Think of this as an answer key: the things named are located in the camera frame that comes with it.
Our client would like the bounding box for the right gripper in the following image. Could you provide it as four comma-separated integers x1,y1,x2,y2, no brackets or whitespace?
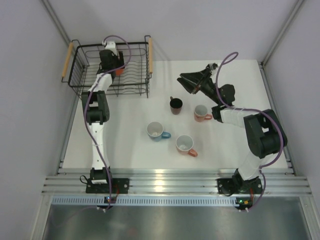
177,68,222,106

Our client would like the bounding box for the orange mug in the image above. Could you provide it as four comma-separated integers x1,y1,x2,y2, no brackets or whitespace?
115,68,124,76

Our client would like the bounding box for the pink printed mug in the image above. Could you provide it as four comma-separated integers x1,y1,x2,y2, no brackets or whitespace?
193,105,213,123

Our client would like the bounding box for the salmon dotted mug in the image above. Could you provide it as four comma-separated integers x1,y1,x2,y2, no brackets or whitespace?
175,134,198,157

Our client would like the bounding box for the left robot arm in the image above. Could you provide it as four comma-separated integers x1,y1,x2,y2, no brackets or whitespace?
81,49,124,193

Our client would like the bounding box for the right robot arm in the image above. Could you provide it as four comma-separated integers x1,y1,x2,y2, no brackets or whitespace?
177,63,288,197

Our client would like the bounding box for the dark brown mug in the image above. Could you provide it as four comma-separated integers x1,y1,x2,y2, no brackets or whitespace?
169,96,183,115

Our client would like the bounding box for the blue mug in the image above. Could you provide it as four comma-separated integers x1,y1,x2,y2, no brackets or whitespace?
146,121,171,142

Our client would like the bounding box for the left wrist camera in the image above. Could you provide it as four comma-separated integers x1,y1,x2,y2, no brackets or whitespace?
102,40,118,56

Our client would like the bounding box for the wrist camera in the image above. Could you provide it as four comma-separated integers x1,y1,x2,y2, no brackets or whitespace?
209,63,220,71
102,40,118,56

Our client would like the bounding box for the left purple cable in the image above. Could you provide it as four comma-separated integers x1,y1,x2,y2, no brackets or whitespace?
83,35,132,210

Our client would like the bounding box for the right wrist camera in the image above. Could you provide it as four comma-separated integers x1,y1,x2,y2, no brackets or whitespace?
209,63,220,71

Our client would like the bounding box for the black wire dish rack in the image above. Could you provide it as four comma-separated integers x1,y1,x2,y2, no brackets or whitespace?
62,35,152,97

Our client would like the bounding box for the left wooden rack handle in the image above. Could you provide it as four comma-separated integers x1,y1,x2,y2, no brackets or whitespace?
61,42,74,81

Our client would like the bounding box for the wooden rack handle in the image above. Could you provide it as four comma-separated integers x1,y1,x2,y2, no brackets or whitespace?
148,37,153,74
61,42,74,81

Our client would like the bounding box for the right wooden rack handle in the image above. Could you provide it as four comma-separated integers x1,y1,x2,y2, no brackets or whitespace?
148,37,153,74

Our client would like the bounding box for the left aluminium frame post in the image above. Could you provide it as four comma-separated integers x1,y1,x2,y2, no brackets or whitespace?
40,0,72,47

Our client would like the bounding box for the aluminium frame post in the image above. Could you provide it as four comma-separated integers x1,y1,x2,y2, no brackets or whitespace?
40,0,72,47
260,0,307,69

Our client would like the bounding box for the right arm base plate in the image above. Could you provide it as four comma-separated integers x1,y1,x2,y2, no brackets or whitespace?
217,178,263,196

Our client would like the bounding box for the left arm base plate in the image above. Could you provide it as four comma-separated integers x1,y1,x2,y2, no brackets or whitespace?
85,178,130,194

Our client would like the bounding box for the aluminium mounting rail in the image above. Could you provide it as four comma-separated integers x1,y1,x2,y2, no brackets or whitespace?
41,168,312,197

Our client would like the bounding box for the right aluminium frame post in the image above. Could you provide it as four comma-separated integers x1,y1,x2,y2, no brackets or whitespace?
260,0,307,69

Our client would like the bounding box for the perforated cable duct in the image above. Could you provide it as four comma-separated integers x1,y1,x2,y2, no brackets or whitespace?
51,195,240,207

